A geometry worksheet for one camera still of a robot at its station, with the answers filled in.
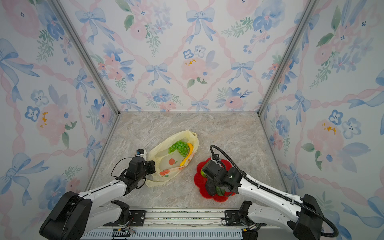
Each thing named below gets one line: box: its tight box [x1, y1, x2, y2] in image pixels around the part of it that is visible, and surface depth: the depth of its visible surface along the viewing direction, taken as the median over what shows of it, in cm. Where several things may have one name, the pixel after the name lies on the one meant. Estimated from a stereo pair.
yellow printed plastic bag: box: [145, 129, 200, 188], surface depth 93 cm
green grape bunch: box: [168, 140, 190, 157], surface depth 97 cm
